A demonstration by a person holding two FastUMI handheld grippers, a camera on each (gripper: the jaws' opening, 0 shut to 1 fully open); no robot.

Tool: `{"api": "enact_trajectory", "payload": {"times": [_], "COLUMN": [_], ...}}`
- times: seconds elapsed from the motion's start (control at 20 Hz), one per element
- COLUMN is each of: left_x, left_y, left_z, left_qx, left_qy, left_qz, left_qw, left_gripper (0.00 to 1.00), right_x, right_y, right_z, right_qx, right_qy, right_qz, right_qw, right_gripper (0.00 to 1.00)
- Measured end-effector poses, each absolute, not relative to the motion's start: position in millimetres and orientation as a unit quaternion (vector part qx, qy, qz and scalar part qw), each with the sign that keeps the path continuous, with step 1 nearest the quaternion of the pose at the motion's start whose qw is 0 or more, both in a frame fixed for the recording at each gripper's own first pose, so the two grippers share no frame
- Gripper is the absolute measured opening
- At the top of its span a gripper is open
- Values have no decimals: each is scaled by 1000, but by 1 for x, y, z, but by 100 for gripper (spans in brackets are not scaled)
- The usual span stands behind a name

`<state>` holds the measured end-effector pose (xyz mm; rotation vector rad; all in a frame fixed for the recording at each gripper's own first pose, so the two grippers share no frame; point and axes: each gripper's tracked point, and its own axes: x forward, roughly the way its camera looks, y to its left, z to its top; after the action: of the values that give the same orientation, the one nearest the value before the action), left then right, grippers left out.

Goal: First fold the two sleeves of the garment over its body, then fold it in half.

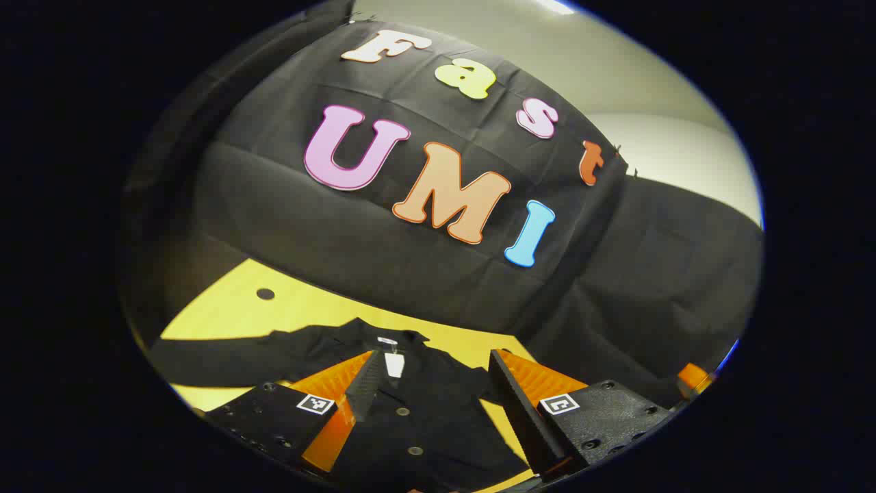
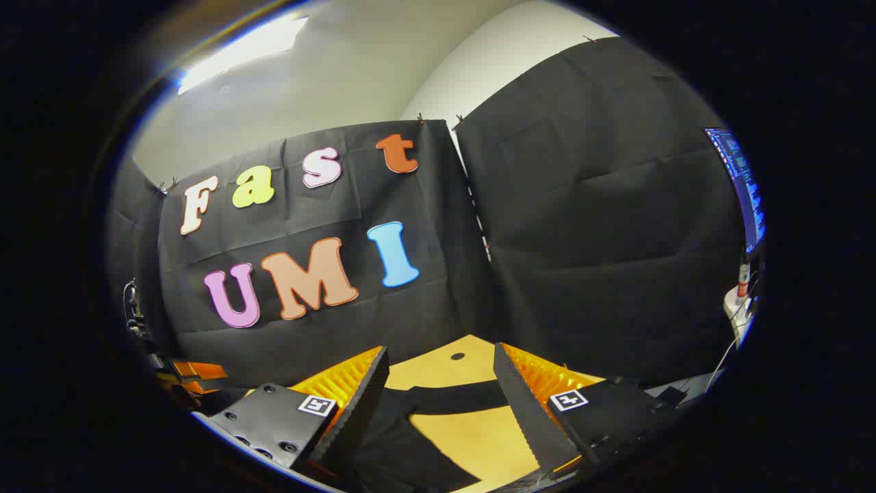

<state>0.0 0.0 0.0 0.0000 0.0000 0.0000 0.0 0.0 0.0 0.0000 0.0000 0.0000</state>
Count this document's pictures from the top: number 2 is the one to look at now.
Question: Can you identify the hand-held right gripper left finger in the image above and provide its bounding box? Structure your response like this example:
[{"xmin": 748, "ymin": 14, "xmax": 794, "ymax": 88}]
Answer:
[{"xmin": 194, "ymin": 346, "xmax": 391, "ymax": 480}]

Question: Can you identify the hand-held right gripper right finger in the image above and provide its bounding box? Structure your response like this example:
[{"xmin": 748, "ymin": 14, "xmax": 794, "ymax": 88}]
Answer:
[{"xmin": 493, "ymin": 341, "xmax": 688, "ymax": 480}]

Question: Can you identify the black garment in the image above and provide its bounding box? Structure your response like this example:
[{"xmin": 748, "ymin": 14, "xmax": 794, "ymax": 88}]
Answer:
[{"xmin": 349, "ymin": 380, "xmax": 511, "ymax": 493}]

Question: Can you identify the black backdrop cloth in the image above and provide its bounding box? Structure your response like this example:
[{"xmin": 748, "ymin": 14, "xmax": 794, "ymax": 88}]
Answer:
[{"xmin": 106, "ymin": 36, "xmax": 750, "ymax": 391}]

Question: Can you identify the white device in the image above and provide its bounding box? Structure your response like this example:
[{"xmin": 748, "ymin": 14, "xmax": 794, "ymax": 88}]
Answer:
[{"xmin": 723, "ymin": 286, "xmax": 755, "ymax": 344}]

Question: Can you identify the computer monitor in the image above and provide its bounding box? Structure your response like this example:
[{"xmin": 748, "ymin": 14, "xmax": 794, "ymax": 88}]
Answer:
[{"xmin": 704, "ymin": 127, "xmax": 766, "ymax": 255}]

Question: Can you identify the ceiling light panel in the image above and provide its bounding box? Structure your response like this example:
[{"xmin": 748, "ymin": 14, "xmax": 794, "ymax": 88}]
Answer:
[{"xmin": 177, "ymin": 15, "xmax": 310, "ymax": 97}]

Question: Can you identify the dark cabled device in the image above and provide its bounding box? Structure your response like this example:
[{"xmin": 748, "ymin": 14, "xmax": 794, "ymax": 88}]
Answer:
[{"xmin": 122, "ymin": 277, "xmax": 151, "ymax": 338}]

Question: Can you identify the white cable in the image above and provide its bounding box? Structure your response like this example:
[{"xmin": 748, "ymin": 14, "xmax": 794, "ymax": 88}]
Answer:
[{"xmin": 705, "ymin": 336, "xmax": 741, "ymax": 392}]

